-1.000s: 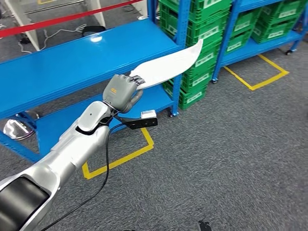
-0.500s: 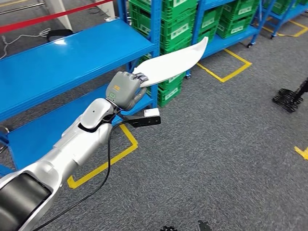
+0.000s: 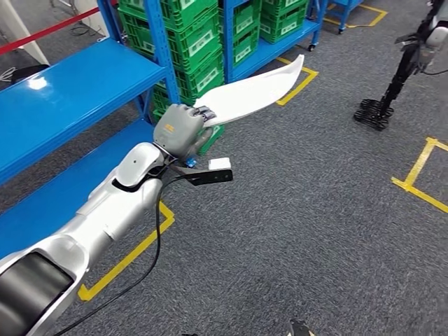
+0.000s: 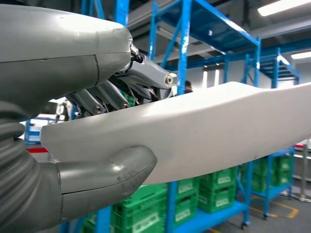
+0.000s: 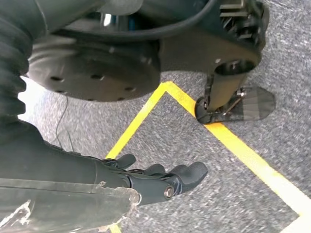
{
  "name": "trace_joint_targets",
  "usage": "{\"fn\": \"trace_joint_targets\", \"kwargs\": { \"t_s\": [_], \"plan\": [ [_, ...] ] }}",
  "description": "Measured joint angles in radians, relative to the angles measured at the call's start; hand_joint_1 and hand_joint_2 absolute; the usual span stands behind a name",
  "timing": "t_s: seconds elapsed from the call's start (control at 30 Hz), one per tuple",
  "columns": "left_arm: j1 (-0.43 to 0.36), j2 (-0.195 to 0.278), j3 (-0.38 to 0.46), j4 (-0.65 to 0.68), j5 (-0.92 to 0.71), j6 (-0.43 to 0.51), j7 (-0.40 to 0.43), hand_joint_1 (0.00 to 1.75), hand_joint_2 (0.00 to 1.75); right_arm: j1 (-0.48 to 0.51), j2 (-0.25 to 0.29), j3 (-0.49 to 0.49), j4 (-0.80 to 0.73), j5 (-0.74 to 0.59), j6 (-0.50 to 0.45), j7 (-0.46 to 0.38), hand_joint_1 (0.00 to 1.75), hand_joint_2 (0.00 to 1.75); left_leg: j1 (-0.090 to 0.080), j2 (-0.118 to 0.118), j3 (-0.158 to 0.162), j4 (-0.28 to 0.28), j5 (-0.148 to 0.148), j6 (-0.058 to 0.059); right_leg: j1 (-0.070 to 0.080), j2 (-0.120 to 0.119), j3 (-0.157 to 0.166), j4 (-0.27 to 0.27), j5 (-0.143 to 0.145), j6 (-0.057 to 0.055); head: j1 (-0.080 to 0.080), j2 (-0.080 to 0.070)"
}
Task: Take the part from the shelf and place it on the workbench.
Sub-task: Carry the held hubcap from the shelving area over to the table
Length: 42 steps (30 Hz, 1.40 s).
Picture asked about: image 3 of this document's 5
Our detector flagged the small blue metal rack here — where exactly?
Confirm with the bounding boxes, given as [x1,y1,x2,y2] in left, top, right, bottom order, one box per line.
[329,0,364,34]

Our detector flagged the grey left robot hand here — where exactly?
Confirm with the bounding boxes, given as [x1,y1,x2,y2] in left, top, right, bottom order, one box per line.
[152,104,218,161]

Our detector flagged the blue metal shelf rack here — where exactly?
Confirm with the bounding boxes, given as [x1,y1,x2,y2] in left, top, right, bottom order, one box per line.
[0,0,181,260]

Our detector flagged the yellow floor tape corner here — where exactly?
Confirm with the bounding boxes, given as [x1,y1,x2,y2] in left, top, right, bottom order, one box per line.
[324,2,388,29]
[275,55,320,108]
[391,136,448,215]

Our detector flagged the white curved plastic part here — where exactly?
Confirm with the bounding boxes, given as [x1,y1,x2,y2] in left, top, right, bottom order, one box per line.
[193,54,305,128]

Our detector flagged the white desk leg panel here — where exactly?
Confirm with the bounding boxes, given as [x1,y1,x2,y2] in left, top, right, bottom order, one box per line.
[0,0,51,66]
[73,0,107,38]

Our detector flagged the long red barrier belt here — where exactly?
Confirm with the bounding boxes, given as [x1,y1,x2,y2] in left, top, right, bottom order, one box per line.
[0,6,100,57]

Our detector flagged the blue rack with crates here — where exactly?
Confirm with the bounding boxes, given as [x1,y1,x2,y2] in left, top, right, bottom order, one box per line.
[218,0,329,85]

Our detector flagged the dark robot foot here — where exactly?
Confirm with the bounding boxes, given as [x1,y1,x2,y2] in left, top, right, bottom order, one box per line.
[287,318,315,336]

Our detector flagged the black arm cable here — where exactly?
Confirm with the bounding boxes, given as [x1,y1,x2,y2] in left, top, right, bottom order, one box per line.
[52,174,197,336]

